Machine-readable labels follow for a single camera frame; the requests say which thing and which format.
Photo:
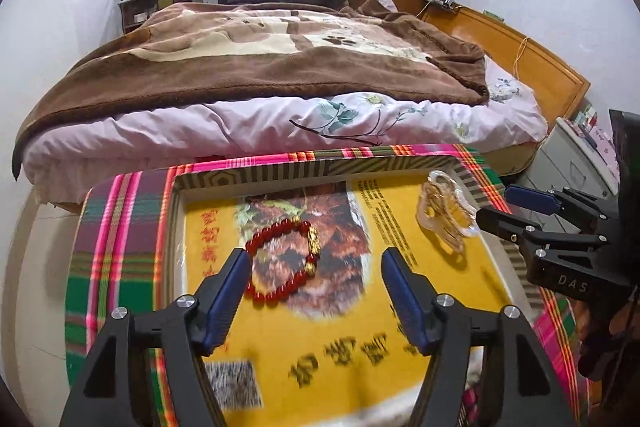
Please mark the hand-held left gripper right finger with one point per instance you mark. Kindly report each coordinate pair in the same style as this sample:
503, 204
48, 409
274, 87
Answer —
405, 297

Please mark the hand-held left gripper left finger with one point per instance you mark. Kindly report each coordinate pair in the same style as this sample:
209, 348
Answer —
227, 297

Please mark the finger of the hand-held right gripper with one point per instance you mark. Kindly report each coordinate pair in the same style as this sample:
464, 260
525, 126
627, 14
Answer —
505, 221
530, 198

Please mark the clear hair claw clip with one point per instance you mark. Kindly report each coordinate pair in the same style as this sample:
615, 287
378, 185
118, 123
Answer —
445, 212

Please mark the yellow printed cardboard tray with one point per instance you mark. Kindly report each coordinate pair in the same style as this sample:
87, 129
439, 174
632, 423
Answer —
325, 347

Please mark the white cabinet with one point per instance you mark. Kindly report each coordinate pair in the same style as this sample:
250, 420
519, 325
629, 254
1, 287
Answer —
565, 162

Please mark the plaid cloth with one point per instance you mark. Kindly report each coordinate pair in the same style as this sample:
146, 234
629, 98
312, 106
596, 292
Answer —
115, 247

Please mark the wooden headboard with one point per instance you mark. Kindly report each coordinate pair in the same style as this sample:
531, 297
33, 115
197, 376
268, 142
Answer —
540, 67

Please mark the pink floral duvet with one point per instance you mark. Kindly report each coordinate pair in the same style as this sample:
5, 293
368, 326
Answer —
200, 127

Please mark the power strip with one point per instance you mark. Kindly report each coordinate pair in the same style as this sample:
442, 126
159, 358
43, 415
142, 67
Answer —
440, 1

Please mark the bed with brown blanket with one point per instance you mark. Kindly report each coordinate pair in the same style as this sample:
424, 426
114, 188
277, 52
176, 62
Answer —
200, 72

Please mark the white pillow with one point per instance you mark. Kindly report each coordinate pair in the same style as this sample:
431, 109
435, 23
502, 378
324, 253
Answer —
386, 1

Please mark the wooden shelf desk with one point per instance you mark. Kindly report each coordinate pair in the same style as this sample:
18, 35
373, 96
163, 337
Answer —
150, 9

